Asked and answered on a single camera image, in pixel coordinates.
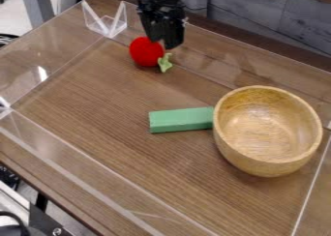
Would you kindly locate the wooden bowl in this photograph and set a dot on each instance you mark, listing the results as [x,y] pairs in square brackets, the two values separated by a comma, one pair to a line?
[267,130]

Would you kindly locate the grey metal post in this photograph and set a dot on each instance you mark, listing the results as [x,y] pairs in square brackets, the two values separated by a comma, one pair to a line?
[39,11]

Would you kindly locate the black table clamp mount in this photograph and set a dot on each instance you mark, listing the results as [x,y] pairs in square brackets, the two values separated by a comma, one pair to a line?
[42,222]

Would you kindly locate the clear acrylic corner bracket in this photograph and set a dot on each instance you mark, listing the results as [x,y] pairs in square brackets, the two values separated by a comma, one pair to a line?
[106,25]

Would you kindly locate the red knitted strawberry fruit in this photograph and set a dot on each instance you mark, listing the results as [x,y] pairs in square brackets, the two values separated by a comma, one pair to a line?
[148,54]

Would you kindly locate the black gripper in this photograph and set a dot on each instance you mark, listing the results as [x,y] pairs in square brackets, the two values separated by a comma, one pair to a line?
[170,12]

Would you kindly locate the green rectangular block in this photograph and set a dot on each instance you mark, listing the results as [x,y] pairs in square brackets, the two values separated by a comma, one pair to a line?
[178,120]

